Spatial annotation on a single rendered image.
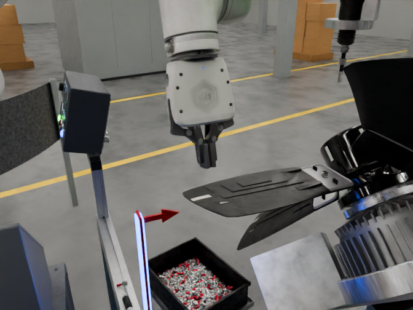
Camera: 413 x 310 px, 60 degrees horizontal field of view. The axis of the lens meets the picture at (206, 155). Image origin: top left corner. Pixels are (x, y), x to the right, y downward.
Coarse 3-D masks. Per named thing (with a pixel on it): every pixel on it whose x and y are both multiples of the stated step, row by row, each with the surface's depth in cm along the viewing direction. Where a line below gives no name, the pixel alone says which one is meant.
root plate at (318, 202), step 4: (336, 192) 72; (320, 196) 76; (328, 196) 74; (332, 196) 72; (336, 196) 71; (316, 200) 76; (320, 200) 75; (324, 200) 74; (328, 200) 72; (332, 200) 72; (316, 204) 76; (320, 204) 74; (324, 204) 73; (316, 208) 75
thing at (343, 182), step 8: (304, 168) 69; (312, 168) 69; (320, 168) 69; (328, 168) 69; (312, 176) 66; (320, 176) 66; (336, 176) 66; (328, 184) 63; (344, 184) 63; (352, 184) 63
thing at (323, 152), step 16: (352, 128) 67; (336, 144) 68; (352, 144) 66; (336, 160) 68; (352, 160) 65; (368, 160) 64; (352, 176) 66; (368, 176) 65; (384, 176) 64; (400, 176) 62; (352, 192) 64; (368, 192) 62
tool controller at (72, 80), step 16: (64, 80) 116; (80, 80) 109; (96, 80) 115; (64, 96) 110; (80, 96) 98; (96, 96) 100; (64, 112) 106; (80, 112) 100; (96, 112) 102; (64, 128) 104; (80, 128) 102; (96, 128) 104; (64, 144) 102; (80, 144) 104; (96, 144) 106
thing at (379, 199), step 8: (384, 192) 63; (392, 192) 61; (400, 192) 61; (408, 192) 61; (368, 200) 62; (376, 200) 61; (384, 200) 61; (392, 200) 63; (352, 208) 64; (360, 208) 63; (368, 208) 63; (376, 208) 67; (384, 208) 72; (352, 216) 67
